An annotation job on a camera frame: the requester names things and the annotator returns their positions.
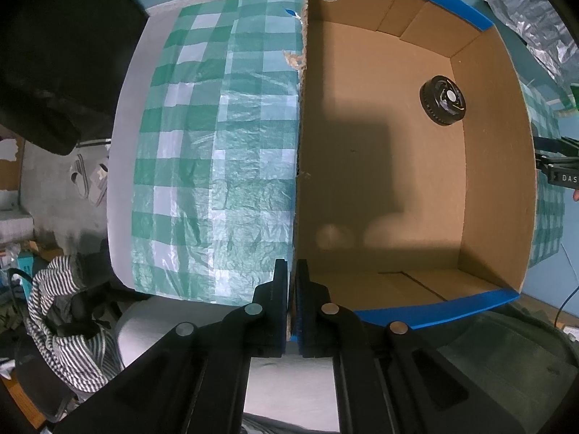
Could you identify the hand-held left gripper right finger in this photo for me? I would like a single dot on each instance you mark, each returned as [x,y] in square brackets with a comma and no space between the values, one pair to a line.
[302,325]

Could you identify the black round fan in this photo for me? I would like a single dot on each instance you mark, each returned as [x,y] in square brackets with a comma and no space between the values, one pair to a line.
[441,99]

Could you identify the black bag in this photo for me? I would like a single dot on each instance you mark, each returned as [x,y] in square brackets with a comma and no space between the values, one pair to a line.
[59,45]

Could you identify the striped cloth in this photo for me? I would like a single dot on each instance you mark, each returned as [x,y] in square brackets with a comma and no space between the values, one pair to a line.
[68,352]

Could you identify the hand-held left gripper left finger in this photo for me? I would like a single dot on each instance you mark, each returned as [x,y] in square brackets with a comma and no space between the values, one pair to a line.
[281,325]

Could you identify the grey cloth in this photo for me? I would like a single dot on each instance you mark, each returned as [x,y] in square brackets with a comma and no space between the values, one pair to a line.
[289,427]

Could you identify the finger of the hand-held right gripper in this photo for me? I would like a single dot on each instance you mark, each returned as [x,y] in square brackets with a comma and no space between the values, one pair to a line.
[554,143]
[549,159]

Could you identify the silver foil bag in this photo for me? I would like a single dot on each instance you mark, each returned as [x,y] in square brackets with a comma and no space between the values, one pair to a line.
[529,13]

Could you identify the olive green clothing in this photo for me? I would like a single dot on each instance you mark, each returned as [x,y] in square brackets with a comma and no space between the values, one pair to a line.
[511,352]

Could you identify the cardboard box with blue rim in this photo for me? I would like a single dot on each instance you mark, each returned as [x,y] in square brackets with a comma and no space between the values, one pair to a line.
[384,167]

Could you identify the white foam box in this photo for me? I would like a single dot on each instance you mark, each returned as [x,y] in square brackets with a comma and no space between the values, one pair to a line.
[16,233]

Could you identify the green checkered tablecloth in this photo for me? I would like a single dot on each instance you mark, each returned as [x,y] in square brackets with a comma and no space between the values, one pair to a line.
[203,167]

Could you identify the white slipper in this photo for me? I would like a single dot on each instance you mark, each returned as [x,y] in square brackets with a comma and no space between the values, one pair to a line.
[80,178]
[99,185]

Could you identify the teal small box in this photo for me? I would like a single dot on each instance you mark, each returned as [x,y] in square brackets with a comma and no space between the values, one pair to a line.
[26,266]

